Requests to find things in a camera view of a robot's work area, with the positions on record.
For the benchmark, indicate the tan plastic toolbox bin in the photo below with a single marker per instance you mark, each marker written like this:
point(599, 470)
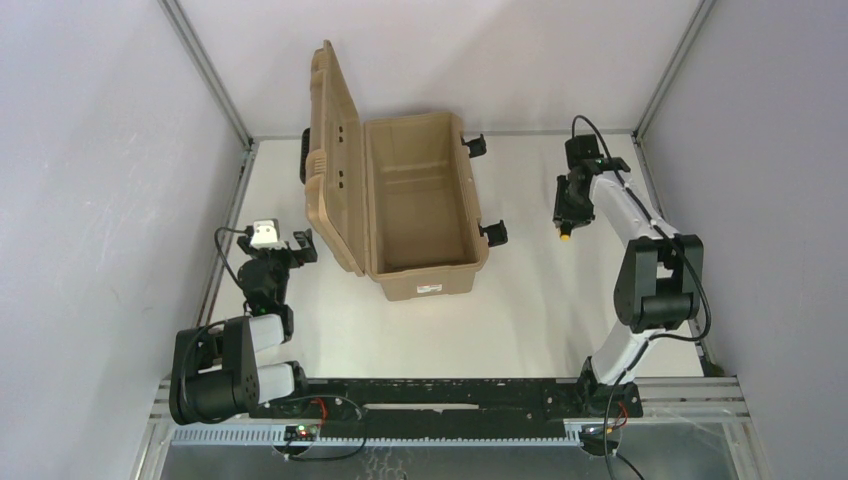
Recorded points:
point(395, 198)

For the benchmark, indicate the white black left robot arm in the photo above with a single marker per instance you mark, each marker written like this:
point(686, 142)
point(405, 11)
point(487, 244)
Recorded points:
point(215, 372)

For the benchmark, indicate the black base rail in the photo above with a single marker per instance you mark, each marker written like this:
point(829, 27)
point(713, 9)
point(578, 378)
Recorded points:
point(454, 409)

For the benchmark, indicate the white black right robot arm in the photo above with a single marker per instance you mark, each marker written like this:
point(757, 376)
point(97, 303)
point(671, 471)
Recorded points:
point(658, 287)

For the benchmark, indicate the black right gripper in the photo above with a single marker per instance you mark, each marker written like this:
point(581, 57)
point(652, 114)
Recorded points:
point(568, 216)

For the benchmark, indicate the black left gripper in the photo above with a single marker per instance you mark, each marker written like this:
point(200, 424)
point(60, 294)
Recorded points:
point(276, 251)

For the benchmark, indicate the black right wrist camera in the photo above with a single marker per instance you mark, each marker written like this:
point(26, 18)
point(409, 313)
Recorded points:
point(584, 155)

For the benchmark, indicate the black yellow screwdriver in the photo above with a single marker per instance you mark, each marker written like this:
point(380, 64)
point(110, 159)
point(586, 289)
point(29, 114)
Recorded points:
point(564, 232)

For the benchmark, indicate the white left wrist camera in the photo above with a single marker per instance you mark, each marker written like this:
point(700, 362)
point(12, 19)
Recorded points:
point(265, 235)

